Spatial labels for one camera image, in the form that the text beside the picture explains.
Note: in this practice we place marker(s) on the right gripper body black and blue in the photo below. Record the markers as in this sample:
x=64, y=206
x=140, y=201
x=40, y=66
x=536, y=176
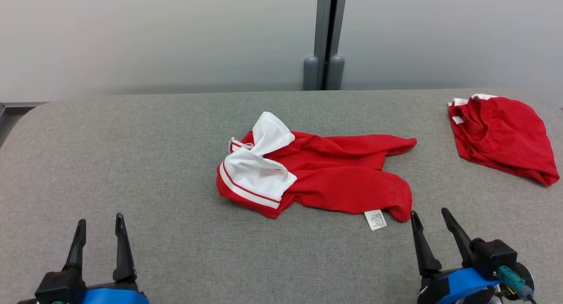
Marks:
x=457, y=286

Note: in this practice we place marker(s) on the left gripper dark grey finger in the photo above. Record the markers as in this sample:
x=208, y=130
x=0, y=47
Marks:
x=123, y=255
x=77, y=251

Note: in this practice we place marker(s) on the left gripper body black and blue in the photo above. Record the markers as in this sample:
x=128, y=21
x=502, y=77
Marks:
x=61, y=288

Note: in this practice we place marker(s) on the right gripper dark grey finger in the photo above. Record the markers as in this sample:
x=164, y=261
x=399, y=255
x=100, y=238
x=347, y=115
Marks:
x=425, y=255
x=462, y=244

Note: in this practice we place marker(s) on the red shirt with white sleeves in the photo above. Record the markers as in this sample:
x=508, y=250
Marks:
x=343, y=181

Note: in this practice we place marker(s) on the red shorts with white stripes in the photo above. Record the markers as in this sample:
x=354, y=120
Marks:
x=506, y=137

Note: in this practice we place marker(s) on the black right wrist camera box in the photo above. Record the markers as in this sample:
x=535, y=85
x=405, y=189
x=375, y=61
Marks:
x=495, y=255

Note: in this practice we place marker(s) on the teal right camera connector plug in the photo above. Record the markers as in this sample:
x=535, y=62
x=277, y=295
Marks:
x=510, y=276

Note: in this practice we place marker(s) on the grey cylinder post cap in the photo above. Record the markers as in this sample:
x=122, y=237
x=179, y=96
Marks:
x=336, y=73
x=310, y=73

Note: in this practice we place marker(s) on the grey door frame post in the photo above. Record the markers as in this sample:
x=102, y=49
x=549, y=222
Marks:
x=323, y=22

